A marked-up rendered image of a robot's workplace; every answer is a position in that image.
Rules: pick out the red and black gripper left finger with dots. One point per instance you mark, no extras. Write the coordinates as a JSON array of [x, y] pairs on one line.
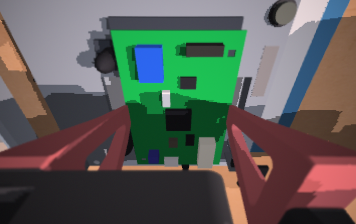
[[68, 149]]

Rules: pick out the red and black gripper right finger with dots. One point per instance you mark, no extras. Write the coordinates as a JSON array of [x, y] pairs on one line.
[[307, 172]]

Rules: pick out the green circuit board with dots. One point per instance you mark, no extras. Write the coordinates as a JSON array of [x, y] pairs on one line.
[[178, 86]]

